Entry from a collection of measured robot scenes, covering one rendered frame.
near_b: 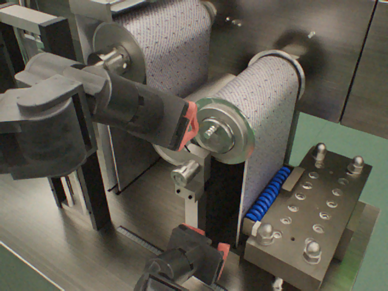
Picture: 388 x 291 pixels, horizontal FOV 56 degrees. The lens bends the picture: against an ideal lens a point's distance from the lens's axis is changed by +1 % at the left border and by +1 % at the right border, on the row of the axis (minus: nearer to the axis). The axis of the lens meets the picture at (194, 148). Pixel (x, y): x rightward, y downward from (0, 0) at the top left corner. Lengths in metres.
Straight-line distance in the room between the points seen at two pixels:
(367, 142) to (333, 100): 2.06
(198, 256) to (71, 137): 0.36
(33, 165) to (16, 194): 0.81
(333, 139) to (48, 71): 2.64
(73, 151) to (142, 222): 0.66
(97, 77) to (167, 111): 0.11
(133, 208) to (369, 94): 0.66
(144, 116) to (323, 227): 0.55
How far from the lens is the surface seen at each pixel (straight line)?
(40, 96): 0.35
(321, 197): 0.93
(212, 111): 0.67
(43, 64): 0.45
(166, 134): 0.45
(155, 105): 0.45
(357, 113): 0.96
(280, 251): 0.80
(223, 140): 0.68
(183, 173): 0.69
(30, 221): 1.09
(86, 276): 0.94
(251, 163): 0.74
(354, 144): 2.95
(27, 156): 0.37
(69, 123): 0.35
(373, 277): 2.16
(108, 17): 0.73
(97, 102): 0.38
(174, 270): 0.58
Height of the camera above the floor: 1.66
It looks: 39 degrees down
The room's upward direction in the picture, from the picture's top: straight up
